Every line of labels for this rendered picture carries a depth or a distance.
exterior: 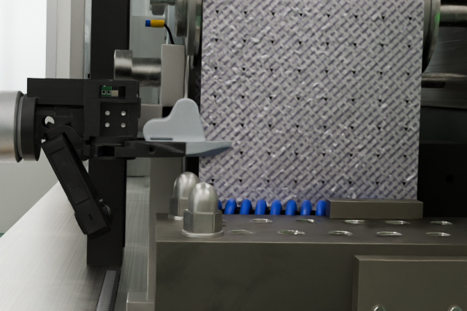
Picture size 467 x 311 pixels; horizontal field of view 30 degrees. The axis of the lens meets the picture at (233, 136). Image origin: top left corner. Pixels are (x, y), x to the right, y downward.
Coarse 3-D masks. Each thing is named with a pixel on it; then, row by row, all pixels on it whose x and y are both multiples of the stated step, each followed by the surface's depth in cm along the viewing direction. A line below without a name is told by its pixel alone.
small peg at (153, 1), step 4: (152, 0) 97; (156, 0) 97; (160, 0) 97; (164, 0) 97; (168, 0) 97; (172, 0) 97; (152, 4) 97; (156, 4) 98; (160, 4) 97; (164, 4) 97; (168, 4) 98; (172, 4) 98
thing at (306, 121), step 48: (240, 48) 90; (288, 48) 91; (336, 48) 91; (384, 48) 92; (240, 96) 91; (288, 96) 91; (336, 96) 92; (384, 96) 92; (240, 144) 91; (288, 144) 92; (336, 144) 92; (384, 144) 92; (240, 192) 91; (288, 192) 92; (336, 192) 92; (384, 192) 93
